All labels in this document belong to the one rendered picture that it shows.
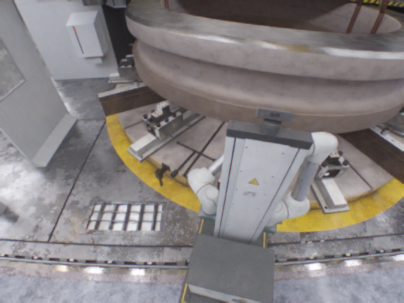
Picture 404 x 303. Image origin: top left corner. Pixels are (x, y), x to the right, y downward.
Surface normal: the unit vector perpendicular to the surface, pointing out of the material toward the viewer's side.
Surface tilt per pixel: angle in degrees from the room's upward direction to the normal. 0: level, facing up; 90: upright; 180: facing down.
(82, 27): 90
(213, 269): 0
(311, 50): 45
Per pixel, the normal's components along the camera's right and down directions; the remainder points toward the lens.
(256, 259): 0.00, -0.69
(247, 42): -0.25, 0.00
